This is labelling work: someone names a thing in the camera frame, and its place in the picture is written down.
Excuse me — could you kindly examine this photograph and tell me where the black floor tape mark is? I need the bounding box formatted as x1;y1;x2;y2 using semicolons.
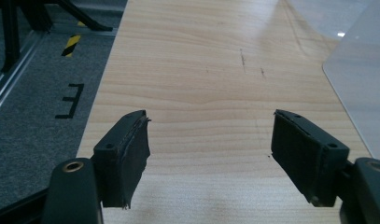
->
54;83;85;119

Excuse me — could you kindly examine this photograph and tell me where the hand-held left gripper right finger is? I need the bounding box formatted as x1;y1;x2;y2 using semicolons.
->
270;108;351;208

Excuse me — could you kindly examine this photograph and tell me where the aluminium floor rail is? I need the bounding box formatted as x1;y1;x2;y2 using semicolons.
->
0;29;49;119

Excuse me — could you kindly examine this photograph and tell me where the translucent white plastic sheet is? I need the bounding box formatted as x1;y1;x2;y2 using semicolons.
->
285;0;380;163

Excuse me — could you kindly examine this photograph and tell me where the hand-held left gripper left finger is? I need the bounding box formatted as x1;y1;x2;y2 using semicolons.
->
91;109;152;210

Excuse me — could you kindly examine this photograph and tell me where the yellow black striped floor tape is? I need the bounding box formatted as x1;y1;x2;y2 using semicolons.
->
61;34;82;58

